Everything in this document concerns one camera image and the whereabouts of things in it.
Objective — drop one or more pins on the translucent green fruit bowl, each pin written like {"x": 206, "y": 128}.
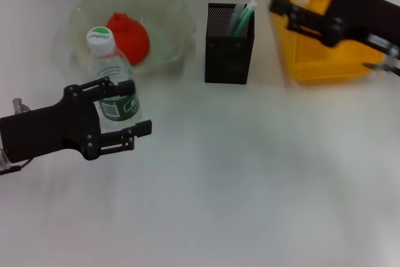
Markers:
{"x": 165, "y": 20}

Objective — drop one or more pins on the grey pen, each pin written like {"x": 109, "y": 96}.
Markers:
{"x": 235, "y": 20}

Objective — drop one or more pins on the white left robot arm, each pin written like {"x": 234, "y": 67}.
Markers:
{"x": 3, "y": 157}

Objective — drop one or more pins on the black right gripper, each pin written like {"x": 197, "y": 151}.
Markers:
{"x": 359, "y": 13}

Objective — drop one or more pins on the red-orange toy fruit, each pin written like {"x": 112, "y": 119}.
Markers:
{"x": 132, "y": 40}

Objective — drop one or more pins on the black mesh pen holder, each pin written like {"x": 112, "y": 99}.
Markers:
{"x": 226, "y": 60}

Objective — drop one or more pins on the clear water bottle green label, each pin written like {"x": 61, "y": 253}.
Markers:
{"x": 103, "y": 57}

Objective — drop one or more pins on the yellow plastic bin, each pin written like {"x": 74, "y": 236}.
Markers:
{"x": 309, "y": 57}

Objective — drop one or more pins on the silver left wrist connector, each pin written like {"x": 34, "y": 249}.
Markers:
{"x": 20, "y": 105}

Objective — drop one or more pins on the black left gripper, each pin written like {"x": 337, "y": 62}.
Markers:
{"x": 47, "y": 129}

